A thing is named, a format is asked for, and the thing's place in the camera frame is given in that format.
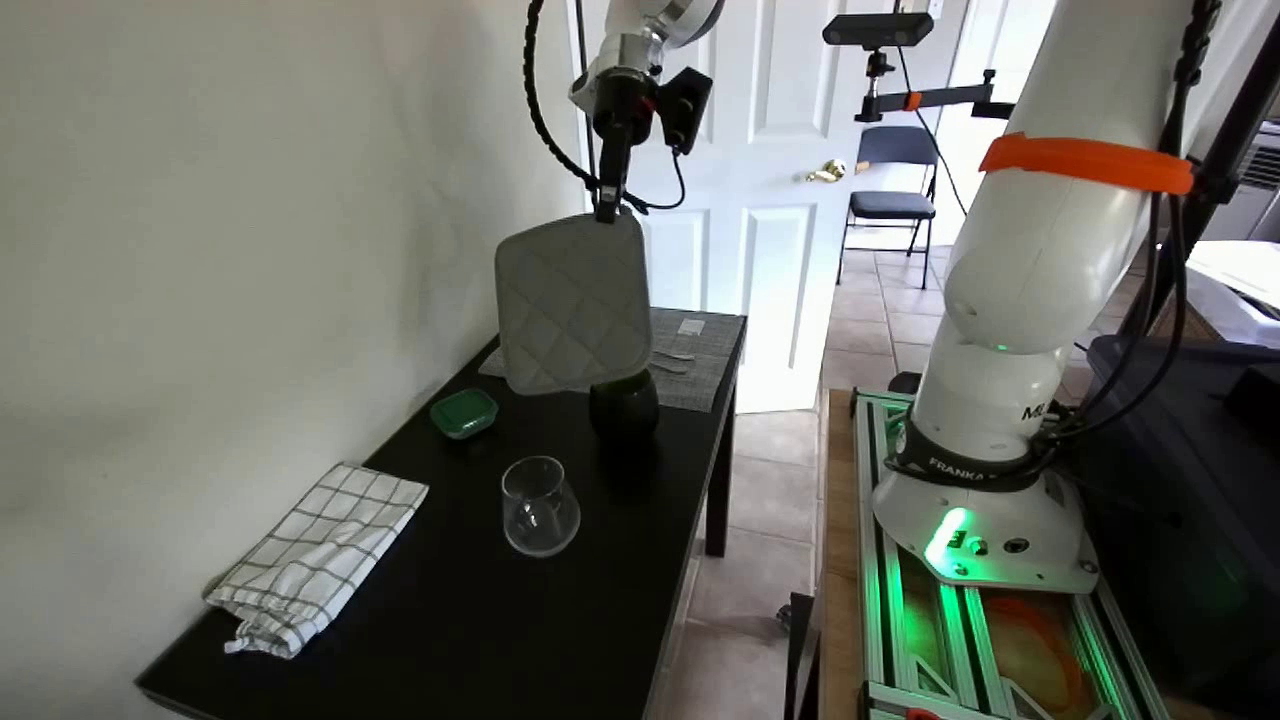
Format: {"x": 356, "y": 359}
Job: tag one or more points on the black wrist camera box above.
{"x": 685, "y": 111}

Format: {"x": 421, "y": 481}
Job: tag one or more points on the grey quilted pot holder mat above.
{"x": 574, "y": 301}

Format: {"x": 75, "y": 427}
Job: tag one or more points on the green square lid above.
{"x": 466, "y": 415}

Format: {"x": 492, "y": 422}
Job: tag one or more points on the silver spoon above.
{"x": 676, "y": 352}

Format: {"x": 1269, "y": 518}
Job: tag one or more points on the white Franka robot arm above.
{"x": 1027, "y": 304}

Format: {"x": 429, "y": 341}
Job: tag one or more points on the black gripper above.
{"x": 620, "y": 127}

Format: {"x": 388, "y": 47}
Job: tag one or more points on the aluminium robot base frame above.
{"x": 985, "y": 652}

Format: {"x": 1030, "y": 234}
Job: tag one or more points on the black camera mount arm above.
{"x": 932, "y": 97}

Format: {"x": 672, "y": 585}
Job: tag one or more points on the black stand pole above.
{"x": 1204, "y": 174}

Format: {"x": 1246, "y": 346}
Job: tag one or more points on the white checkered cloth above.
{"x": 323, "y": 555}

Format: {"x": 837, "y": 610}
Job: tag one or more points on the grey woven placemat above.
{"x": 702, "y": 361}

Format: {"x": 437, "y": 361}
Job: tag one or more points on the black table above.
{"x": 454, "y": 625}

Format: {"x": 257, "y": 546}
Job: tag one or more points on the black camera on mount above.
{"x": 879, "y": 28}

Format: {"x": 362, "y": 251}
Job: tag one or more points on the silver fork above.
{"x": 670, "y": 367}

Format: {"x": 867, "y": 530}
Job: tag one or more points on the white panel door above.
{"x": 773, "y": 242}

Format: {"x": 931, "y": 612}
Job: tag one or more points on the dark green cup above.
{"x": 627, "y": 427}

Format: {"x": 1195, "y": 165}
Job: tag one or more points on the dark folding chair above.
{"x": 889, "y": 203}

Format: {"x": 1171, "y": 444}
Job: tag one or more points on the clear stemless glass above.
{"x": 542, "y": 515}

